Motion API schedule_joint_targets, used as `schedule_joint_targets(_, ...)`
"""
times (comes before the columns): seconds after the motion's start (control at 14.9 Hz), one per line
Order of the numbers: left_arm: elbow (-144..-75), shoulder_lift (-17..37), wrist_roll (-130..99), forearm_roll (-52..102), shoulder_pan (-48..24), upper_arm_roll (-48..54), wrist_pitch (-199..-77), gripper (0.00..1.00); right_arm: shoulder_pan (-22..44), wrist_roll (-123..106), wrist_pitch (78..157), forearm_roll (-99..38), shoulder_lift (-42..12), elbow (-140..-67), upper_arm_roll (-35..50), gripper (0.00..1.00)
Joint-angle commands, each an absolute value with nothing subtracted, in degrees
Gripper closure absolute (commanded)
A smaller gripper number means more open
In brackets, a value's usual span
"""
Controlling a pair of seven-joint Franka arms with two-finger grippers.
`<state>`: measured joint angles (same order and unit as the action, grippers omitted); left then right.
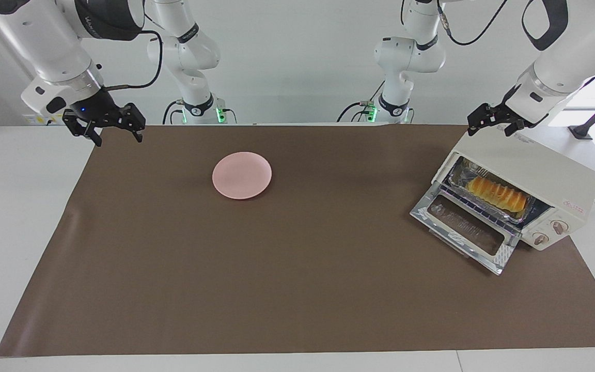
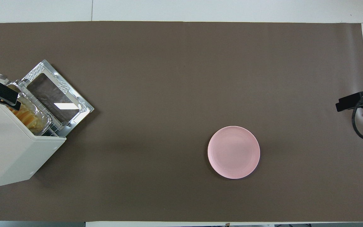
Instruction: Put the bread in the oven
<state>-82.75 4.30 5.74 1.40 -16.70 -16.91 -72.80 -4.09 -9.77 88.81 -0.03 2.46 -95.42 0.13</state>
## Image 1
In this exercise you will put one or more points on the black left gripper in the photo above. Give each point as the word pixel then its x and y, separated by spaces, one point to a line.
pixel 494 114

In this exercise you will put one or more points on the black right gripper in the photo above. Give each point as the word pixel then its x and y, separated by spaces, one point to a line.
pixel 96 111

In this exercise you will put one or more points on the silver aluminium foil tray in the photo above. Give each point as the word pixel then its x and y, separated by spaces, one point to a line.
pixel 463 168

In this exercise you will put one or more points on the yellow ridged bread loaf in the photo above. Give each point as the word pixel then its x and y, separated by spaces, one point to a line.
pixel 499 194

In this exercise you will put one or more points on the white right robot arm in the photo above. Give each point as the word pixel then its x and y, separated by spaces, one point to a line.
pixel 44 41

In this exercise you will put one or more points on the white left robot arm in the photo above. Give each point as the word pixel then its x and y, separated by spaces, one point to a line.
pixel 561 67

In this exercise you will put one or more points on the cream toaster oven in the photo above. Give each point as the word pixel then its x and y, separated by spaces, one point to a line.
pixel 545 165

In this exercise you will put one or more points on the glass oven door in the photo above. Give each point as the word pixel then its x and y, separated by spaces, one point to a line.
pixel 465 235

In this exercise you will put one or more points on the cream oven control knob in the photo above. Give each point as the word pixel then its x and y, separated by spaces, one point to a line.
pixel 540 239
pixel 559 227

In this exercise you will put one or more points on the pink round plate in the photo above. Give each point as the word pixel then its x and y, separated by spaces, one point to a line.
pixel 240 175

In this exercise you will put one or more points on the brown table mat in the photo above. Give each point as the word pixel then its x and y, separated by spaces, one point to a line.
pixel 277 299

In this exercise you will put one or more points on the white wall socket box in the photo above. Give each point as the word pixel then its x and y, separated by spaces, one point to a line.
pixel 34 120

